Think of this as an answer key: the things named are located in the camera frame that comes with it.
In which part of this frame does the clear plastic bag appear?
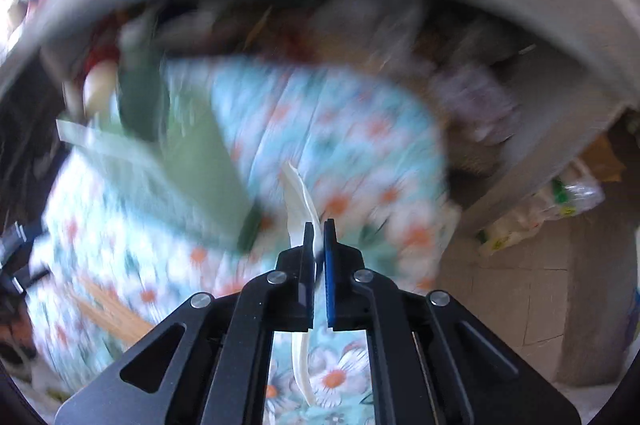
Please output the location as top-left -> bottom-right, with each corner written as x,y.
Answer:
477,160 -> 607,257

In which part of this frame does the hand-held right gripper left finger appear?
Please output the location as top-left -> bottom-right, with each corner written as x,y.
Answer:
55,222 -> 317,425

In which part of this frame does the bundle of wooden chopsticks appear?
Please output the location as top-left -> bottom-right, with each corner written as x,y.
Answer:
74,276 -> 155,348

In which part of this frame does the pink plastic bag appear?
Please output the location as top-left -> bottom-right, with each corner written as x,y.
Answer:
430,65 -> 522,142

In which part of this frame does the white plastic rice spoon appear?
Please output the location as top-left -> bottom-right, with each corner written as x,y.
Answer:
280,160 -> 322,406
81,58 -> 119,112

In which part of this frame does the floral quilt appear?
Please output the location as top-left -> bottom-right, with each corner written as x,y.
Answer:
30,55 -> 451,425

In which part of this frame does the cardboard box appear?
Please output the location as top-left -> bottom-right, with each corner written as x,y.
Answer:
580,132 -> 628,183

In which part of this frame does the green plastic utensil holder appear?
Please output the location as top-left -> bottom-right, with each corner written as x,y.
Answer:
55,50 -> 262,252

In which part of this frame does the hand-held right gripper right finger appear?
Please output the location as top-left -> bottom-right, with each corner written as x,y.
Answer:
322,219 -> 583,425

